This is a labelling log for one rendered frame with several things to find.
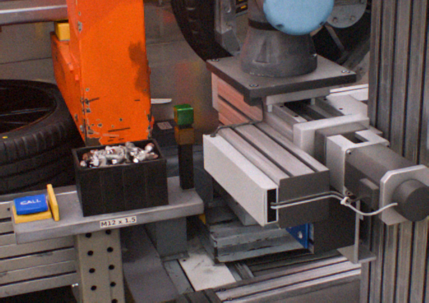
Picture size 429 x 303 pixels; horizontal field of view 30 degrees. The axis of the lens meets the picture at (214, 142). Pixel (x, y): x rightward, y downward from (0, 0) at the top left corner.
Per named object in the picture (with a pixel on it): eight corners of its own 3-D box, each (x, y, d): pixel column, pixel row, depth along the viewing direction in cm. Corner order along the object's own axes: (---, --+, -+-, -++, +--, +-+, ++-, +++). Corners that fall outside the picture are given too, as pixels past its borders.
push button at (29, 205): (45, 201, 188) (44, 193, 187) (48, 214, 182) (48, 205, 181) (15, 206, 186) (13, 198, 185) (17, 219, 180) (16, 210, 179)
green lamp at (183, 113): (189, 118, 190) (189, 103, 189) (194, 124, 187) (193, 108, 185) (173, 120, 189) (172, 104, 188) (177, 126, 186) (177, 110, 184)
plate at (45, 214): (47, 203, 189) (46, 199, 189) (52, 217, 182) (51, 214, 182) (12, 208, 187) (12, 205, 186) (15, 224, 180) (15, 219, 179)
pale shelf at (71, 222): (184, 185, 203) (184, 174, 202) (204, 213, 188) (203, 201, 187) (10, 213, 192) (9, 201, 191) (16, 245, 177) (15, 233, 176)
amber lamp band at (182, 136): (190, 138, 192) (189, 122, 191) (195, 144, 189) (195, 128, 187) (174, 140, 191) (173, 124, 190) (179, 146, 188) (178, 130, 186)
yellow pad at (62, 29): (97, 27, 255) (96, 11, 253) (105, 37, 243) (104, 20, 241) (53, 32, 251) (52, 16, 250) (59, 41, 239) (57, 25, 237)
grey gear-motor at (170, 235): (180, 199, 275) (176, 102, 262) (219, 256, 238) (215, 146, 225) (129, 208, 270) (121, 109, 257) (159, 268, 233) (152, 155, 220)
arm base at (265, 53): (331, 70, 154) (332, 19, 151) (259, 81, 149) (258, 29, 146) (295, 52, 168) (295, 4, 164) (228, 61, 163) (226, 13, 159)
